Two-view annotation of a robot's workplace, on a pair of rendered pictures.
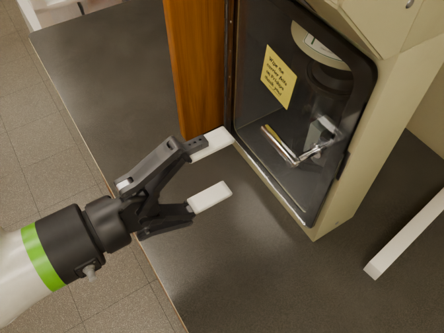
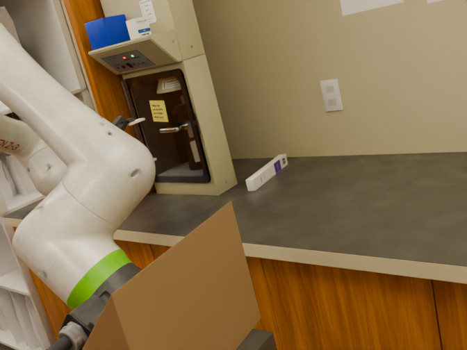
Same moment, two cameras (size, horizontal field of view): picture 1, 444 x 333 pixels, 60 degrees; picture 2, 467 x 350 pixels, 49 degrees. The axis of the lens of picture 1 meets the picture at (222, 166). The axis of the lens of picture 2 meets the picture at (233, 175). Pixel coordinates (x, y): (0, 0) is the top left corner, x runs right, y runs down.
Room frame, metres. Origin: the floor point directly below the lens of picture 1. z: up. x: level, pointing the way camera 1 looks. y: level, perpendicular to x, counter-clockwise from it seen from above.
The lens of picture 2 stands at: (-1.33, 0.20, 1.47)
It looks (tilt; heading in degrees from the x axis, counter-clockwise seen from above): 16 degrees down; 344
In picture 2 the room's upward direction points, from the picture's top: 14 degrees counter-clockwise
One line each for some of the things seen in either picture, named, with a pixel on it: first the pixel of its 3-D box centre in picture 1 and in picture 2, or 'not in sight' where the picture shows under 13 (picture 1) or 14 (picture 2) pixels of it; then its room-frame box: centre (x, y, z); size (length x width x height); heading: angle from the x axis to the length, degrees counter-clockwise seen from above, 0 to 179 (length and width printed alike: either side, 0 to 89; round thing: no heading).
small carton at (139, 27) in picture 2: not in sight; (138, 28); (0.38, -0.08, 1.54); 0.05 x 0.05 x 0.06; 27
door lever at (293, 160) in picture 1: (289, 142); (173, 128); (0.38, -0.11, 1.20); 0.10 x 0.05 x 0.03; 31
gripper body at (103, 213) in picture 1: (125, 215); not in sight; (0.25, 0.13, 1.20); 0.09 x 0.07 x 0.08; 122
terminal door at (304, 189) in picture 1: (276, 110); (165, 130); (0.46, -0.09, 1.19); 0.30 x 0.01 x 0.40; 31
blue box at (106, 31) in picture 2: not in sight; (108, 32); (0.51, 0.00, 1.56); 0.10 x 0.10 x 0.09; 32
